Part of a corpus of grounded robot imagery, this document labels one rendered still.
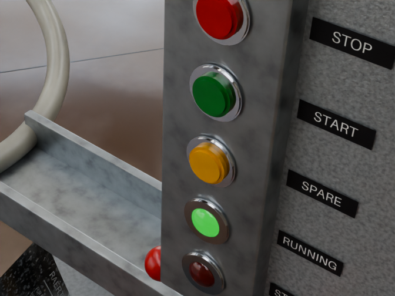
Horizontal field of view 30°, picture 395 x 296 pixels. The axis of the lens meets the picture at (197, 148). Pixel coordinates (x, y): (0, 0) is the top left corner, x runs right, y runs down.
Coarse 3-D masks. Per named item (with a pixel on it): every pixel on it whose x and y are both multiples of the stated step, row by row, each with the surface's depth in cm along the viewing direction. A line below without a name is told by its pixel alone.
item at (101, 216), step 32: (32, 128) 89; (32, 160) 89; (64, 160) 88; (96, 160) 84; (0, 192) 78; (32, 192) 84; (64, 192) 85; (96, 192) 85; (128, 192) 84; (160, 192) 80; (32, 224) 77; (64, 224) 75; (96, 224) 81; (128, 224) 82; (160, 224) 82; (64, 256) 77; (96, 256) 73; (128, 256) 78; (128, 288) 72; (160, 288) 70
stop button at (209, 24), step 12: (204, 0) 38; (216, 0) 37; (228, 0) 37; (204, 12) 38; (216, 12) 38; (228, 12) 37; (204, 24) 39; (216, 24) 38; (228, 24) 38; (216, 36) 39; (228, 36) 38
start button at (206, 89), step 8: (200, 80) 41; (208, 80) 41; (216, 80) 41; (192, 88) 42; (200, 88) 41; (208, 88) 41; (216, 88) 41; (224, 88) 40; (200, 96) 42; (208, 96) 41; (216, 96) 41; (224, 96) 41; (232, 96) 41; (200, 104) 42; (208, 104) 42; (216, 104) 41; (224, 104) 41; (232, 104) 41; (208, 112) 42; (216, 112) 42; (224, 112) 41
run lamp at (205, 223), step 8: (200, 208) 48; (192, 216) 48; (200, 216) 48; (208, 216) 47; (200, 224) 48; (208, 224) 47; (216, 224) 47; (200, 232) 48; (208, 232) 48; (216, 232) 48
